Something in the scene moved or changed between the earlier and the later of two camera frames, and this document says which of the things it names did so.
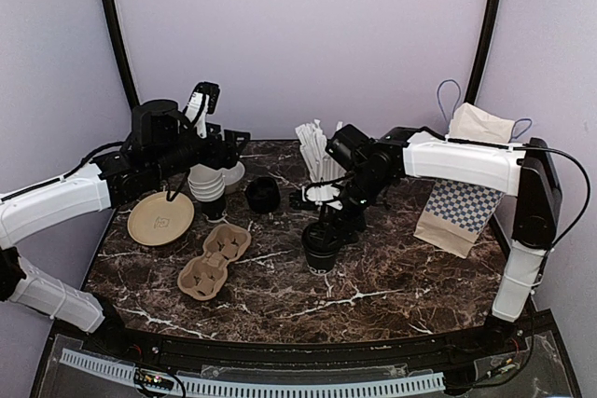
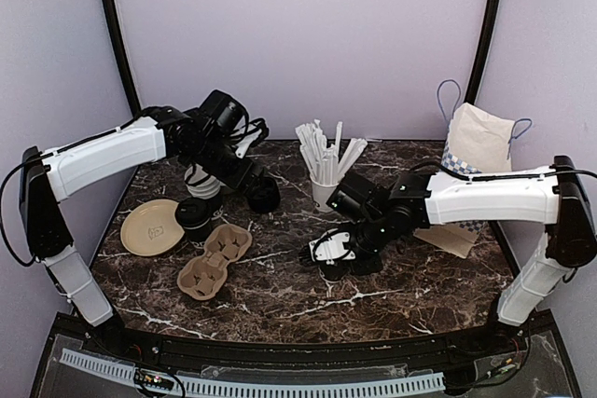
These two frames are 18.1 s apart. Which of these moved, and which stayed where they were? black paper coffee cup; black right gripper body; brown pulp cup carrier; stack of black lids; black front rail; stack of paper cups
Moved: black paper coffee cup; black right gripper body
Stayed: black front rail; brown pulp cup carrier; stack of black lids; stack of paper cups
